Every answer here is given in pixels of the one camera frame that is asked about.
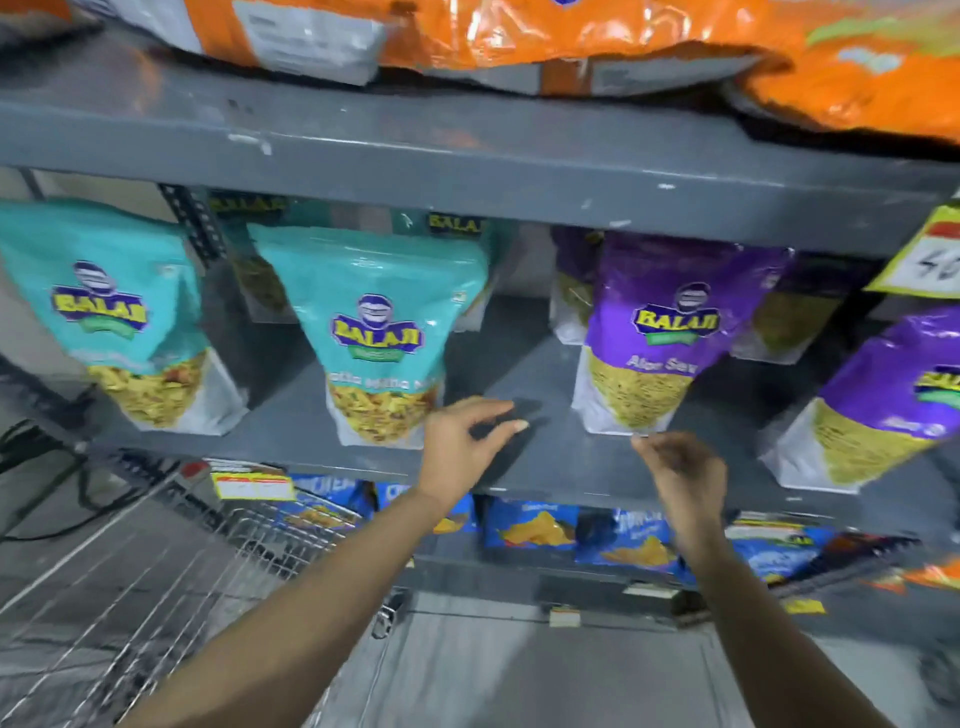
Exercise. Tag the person's left hand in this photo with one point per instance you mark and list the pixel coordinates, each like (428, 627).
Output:
(450, 454)

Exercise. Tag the person's right hand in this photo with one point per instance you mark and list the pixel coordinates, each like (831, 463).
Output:
(694, 487)

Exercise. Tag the person's right fingers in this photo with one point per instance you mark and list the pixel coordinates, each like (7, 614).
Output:
(651, 447)

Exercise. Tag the person's left thumb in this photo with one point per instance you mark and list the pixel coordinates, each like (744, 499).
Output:
(501, 438)

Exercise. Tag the person's right forearm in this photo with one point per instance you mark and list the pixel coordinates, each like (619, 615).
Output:
(765, 645)

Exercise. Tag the person's left forearm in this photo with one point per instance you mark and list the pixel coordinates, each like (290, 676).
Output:
(300, 622)

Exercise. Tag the row of blue snack packets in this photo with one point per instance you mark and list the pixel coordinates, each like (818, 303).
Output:
(532, 525)

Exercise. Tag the purple snack packet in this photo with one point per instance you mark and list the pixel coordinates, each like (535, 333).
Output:
(574, 292)
(795, 315)
(877, 405)
(660, 330)

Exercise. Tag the teal snack packet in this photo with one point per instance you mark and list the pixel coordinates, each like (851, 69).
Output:
(255, 277)
(112, 315)
(480, 247)
(382, 330)

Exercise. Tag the small white shelf label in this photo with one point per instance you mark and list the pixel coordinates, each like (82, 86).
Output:
(565, 616)

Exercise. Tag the small yellow shelf label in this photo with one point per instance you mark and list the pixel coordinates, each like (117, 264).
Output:
(804, 606)

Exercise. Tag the yellow price label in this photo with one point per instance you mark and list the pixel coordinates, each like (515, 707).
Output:
(926, 255)
(253, 485)

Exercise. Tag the grey metal shelf rack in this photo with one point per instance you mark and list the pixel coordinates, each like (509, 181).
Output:
(480, 157)

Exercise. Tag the small orange packet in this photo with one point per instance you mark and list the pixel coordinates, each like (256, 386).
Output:
(926, 576)

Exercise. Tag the orange and white snack bag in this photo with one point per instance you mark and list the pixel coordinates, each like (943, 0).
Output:
(247, 30)

